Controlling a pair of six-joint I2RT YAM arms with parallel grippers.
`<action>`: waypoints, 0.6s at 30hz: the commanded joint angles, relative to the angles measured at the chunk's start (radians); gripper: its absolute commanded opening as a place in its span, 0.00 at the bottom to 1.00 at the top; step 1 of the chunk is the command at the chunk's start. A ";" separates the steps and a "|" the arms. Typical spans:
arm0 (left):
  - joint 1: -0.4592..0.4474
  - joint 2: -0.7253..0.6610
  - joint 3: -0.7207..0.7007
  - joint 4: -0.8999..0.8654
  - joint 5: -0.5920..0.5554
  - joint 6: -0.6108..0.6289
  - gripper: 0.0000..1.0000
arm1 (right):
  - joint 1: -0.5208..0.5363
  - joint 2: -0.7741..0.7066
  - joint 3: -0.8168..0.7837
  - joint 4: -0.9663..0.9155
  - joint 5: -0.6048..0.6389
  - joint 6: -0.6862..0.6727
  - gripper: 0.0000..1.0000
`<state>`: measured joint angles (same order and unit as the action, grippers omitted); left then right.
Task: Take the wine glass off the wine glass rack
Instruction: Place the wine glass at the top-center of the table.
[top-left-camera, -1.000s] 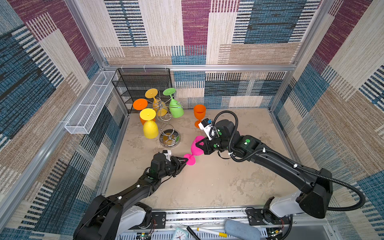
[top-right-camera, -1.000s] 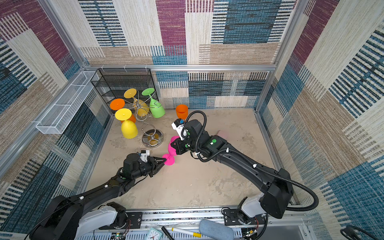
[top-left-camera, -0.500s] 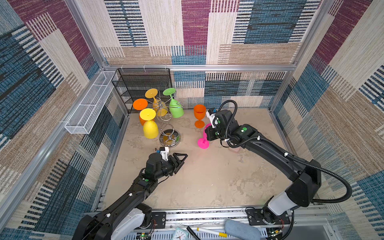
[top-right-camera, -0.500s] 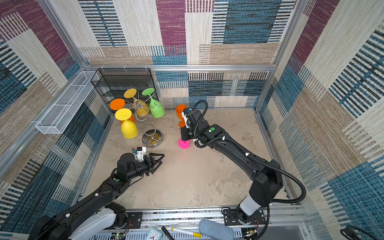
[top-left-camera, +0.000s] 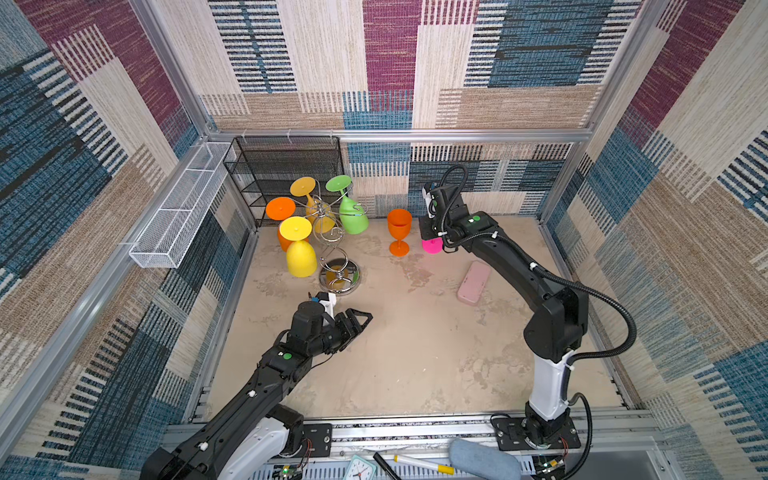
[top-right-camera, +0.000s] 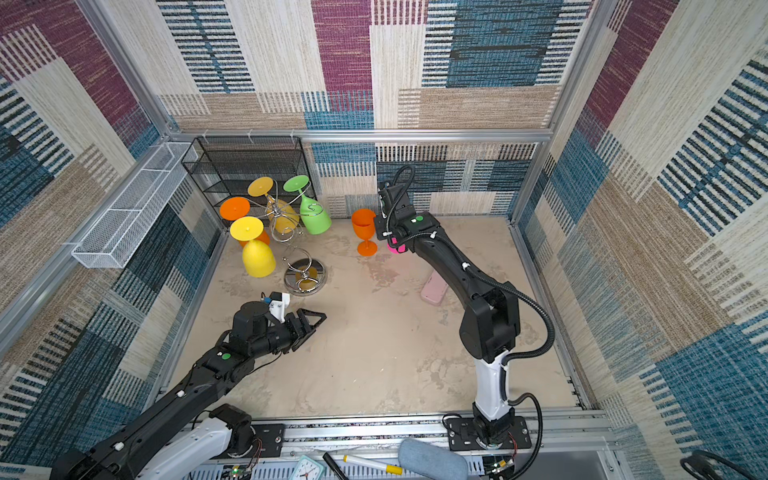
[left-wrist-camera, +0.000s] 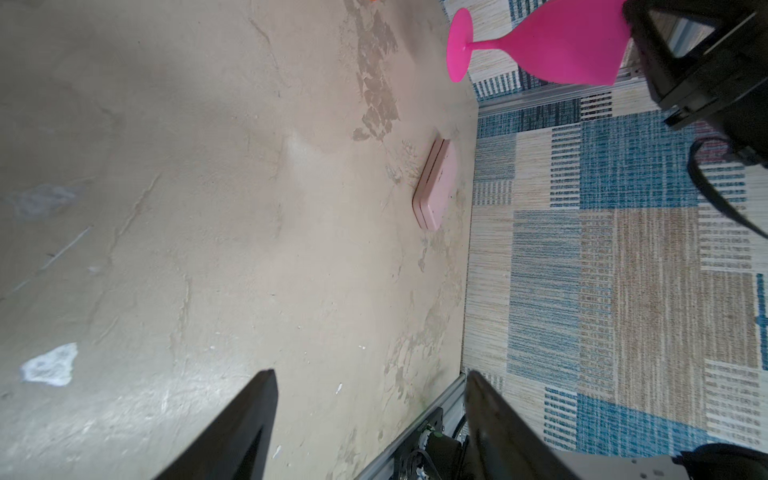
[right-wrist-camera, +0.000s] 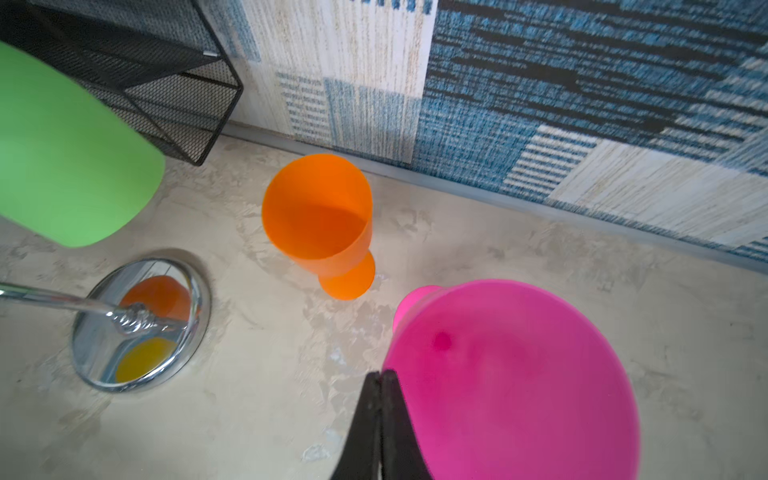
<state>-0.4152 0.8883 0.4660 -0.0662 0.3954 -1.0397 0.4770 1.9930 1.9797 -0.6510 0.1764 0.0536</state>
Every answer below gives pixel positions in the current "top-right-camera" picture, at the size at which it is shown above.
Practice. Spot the orange back wine glass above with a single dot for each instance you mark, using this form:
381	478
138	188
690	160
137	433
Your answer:
237	213

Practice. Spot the pink wine glass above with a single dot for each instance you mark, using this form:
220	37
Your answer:
395	247

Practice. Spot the yellow white marker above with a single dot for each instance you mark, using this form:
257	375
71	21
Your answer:
373	464

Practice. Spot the amber yellow wine glass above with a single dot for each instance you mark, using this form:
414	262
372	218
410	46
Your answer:
284	221

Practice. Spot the orange front wine glass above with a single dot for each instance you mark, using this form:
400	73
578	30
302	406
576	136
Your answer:
364	227

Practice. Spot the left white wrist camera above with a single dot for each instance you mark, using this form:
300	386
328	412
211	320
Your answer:
278	303

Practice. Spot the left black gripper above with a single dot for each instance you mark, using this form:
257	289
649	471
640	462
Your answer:
297	331

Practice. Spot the black pen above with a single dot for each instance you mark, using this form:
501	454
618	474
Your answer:
334	467

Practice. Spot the chrome wine glass rack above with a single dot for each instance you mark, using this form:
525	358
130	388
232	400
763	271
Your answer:
303	274

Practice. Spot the white mesh wall basket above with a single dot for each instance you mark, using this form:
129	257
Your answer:
114	238

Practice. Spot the orange wine glass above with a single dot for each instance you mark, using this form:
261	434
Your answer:
237	213
364	227

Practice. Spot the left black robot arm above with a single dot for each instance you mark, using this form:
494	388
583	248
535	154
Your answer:
189	425

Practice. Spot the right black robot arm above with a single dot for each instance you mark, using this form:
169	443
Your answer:
491	321

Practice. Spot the pink glasses case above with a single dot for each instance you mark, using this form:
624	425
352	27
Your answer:
434	289

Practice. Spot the green wine glass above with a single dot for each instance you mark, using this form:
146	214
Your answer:
314	216

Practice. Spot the black wire shelf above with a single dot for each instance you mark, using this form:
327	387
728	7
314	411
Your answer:
224	167

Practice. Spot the blue grey cloth pouch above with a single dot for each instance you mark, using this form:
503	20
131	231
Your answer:
431	461

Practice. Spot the teal alarm clock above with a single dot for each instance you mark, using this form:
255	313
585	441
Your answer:
308	469

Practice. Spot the black cable corner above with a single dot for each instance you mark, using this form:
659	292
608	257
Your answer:
703	465

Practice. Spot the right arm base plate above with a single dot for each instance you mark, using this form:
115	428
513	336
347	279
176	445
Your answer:
466	434

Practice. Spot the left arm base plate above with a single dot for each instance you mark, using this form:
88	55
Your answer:
266	440

